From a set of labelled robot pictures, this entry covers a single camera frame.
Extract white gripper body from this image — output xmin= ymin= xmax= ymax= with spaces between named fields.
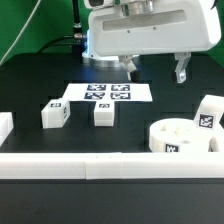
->
xmin=89 ymin=0 xmax=221 ymax=57

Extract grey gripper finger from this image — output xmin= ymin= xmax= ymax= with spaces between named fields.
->
xmin=119 ymin=55 xmax=139 ymax=81
xmin=174 ymin=52 xmax=191 ymax=83

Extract white round stool seat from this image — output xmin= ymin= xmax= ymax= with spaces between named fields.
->
xmin=149 ymin=118 xmax=224 ymax=153

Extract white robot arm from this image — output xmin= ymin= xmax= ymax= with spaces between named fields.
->
xmin=83 ymin=0 xmax=221 ymax=83

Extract white marker sheet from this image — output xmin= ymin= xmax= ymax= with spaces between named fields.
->
xmin=63 ymin=83 xmax=153 ymax=102

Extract black cable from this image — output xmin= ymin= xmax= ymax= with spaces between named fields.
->
xmin=38 ymin=0 xmax=88 ymax=54

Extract grey thin cable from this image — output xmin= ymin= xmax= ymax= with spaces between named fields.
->
xmin=0 ymin=0 xmax=43 ymax=66

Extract white front fence wall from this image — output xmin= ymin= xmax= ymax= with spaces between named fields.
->
xmin=0 ymin=152 xmax=224 ymax=180

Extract white fence wall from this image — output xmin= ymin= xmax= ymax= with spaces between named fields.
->
xmin=0 ymin=152 xmax=224 ymax=180
xmin=0 ymin=112 xmax=14 ymax=146

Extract white left fence wall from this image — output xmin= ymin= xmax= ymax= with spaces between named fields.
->
xmin=0 ymin=112 xmax=14 ymax=146

